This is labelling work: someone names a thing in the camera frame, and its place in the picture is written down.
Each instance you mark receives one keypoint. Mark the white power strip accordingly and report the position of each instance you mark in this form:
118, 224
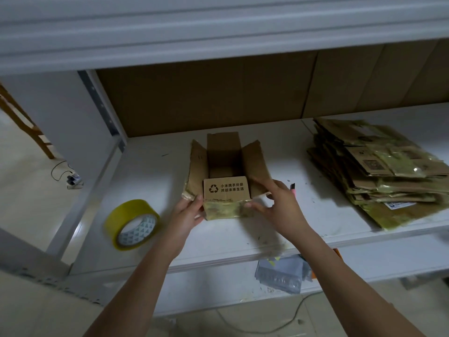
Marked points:
74, 180

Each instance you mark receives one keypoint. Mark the white metal shelf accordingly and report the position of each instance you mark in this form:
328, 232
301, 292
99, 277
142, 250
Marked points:
168, 158

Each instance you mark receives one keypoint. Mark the labelled taped cardboard box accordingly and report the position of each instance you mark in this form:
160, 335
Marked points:
226, 189

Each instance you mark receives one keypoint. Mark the orange plastic object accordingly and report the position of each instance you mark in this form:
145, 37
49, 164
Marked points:
337, 253

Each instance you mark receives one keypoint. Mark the wooden chair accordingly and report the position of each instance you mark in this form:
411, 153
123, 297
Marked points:
24, 122

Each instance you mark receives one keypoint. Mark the person's right hand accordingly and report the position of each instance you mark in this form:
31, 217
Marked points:
284, 210

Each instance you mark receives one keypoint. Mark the person's left forearm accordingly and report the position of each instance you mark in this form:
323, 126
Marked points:
133, 291

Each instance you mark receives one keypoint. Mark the pink utility knife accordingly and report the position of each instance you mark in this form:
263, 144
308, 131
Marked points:
292, 188

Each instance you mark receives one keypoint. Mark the stack of cardboard boxes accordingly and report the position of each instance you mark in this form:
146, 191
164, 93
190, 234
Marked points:
379, 165

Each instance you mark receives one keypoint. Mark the person's left hand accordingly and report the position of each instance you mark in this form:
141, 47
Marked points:
181, 222

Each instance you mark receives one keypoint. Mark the person's right forearm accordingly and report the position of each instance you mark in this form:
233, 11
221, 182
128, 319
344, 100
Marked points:
358, 291

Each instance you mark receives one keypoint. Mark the yellow tape roll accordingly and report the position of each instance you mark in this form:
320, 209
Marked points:
123, 214

